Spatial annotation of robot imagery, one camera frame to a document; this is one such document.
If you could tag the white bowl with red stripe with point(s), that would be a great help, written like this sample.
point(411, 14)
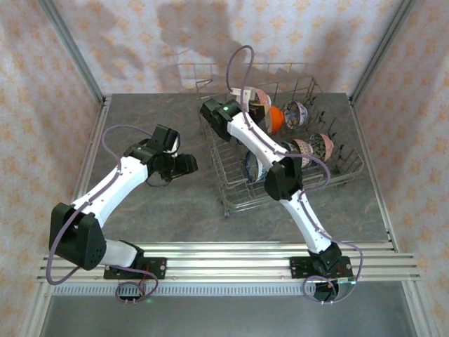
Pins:
point(263, 98)

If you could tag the blue and white floral bowl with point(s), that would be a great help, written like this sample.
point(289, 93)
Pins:
point(254, 168)

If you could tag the brown patterned bowl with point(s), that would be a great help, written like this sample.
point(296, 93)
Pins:
point(304, 151)

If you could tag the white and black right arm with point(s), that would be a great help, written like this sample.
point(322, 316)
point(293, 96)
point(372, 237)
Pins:
point(252, 140)

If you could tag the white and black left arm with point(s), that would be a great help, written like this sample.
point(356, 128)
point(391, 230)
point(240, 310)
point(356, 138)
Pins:
point(108, 189)

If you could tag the orange bowl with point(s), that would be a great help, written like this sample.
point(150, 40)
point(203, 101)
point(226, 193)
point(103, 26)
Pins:
point(277, 119)

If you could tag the dark blue patterned bowl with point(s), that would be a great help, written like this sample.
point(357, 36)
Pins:
point(296, 114)

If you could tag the pink bowl dark floral inside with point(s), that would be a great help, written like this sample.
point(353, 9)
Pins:
point(324, 145)

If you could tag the grey metal panel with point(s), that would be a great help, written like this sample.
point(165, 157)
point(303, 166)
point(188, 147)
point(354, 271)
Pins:
point(224, 316)

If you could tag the aluminium table side rail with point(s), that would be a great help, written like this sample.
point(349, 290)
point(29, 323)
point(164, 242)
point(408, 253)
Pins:
point(384, 210)
point(105, 109)

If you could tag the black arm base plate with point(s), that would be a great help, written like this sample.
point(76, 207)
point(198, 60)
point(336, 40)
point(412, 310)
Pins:
point(300, 267)
point(156, 267)

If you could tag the aluminium extrusion rail bed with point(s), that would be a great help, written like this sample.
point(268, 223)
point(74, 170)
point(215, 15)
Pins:
point(228, 261)

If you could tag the aluminium frame post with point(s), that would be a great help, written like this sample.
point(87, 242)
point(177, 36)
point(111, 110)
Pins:
point(72, 49)
point(381, 49)

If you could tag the aluminium frame leg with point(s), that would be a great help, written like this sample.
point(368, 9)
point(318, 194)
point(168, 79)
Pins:
point(424, 316)
point(33, 316)

